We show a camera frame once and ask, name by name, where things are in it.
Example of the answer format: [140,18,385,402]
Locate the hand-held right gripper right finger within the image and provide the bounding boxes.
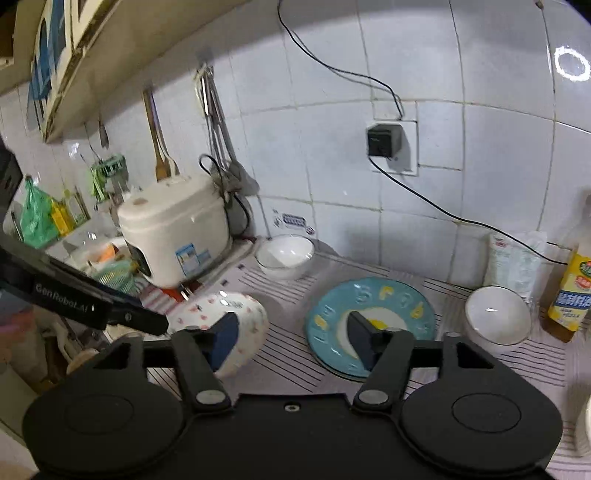
[347,311,497,414]

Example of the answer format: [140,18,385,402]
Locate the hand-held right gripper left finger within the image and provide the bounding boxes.
[85,312,242,414]

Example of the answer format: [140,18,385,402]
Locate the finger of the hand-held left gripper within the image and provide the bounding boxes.
[105,298,170,337]

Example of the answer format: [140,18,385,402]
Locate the carrot print bowl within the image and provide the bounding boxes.
[167,292,269,381]

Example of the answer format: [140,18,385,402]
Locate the white bowl with black rim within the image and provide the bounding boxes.
[464,285,533,348]
[254,234,315,280]

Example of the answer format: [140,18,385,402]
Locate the green plastic basket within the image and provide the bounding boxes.
[90,259,139,296]

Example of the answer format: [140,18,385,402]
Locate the small yellow bottle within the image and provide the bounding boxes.
[48,198,77,238]

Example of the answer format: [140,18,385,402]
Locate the green plastic bag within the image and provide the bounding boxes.
[19,178,61,250]

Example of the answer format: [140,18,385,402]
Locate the striped counter mat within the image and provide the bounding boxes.
[139,240,591,480]

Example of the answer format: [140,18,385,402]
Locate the white rice cooker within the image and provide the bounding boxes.
[117,174,233,289]

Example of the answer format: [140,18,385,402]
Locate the green hanging rack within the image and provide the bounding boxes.
[90,154,127,201]

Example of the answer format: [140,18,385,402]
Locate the white salt bag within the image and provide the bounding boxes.
[483,230,548,303]

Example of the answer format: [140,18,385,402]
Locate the wooden spatula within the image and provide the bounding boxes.
[142,89,180,182]

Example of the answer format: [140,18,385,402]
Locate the hanging metal ladles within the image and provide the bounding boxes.
[198,65,259,195]

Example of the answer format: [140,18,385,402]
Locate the black power adapter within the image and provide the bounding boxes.
[367,122,403,160]

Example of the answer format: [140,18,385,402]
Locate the yellow label oil bottle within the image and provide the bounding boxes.
[540,194,591,343]

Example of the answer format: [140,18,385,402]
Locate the blue wall sticker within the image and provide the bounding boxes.
[272,210,317,236]

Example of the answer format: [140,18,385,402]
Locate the black rice cooker cord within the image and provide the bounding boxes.
[199,154,252,240]

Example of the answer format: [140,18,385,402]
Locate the white wall socket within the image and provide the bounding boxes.
[368,99,419,178]

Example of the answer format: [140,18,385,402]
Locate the wall cabinet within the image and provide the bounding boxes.
[0,0,241,144]

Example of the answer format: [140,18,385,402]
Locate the black adapter cable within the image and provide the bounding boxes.
[277,0,404,121]

